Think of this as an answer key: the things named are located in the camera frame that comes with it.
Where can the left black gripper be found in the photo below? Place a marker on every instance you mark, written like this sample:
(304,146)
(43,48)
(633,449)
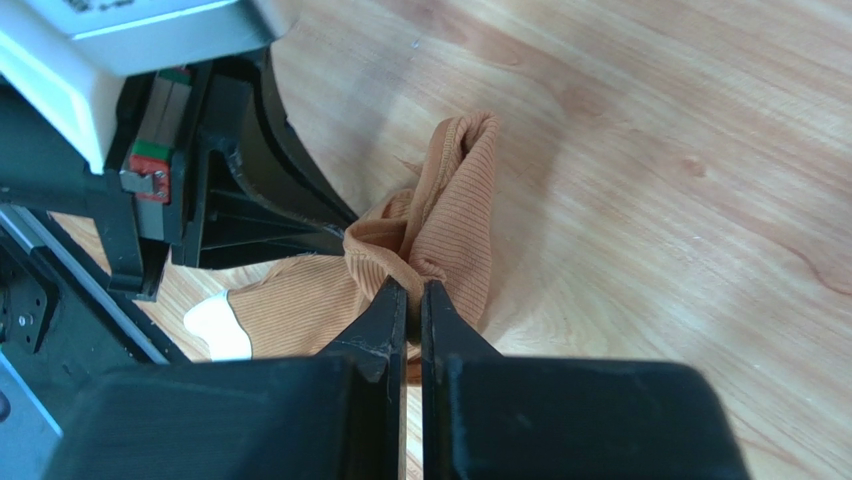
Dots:
(277,206)

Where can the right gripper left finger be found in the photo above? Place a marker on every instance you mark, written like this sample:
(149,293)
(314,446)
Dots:
(338,414)

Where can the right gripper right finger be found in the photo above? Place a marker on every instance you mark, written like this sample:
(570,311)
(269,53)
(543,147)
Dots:
(491,416)

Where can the brown underwear white waistband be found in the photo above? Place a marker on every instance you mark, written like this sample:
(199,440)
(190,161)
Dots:
(438,230)

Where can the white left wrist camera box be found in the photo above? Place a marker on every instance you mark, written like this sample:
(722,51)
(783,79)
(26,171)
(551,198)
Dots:
(70,59)

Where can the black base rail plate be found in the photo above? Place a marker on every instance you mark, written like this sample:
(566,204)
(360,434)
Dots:
(60,326)

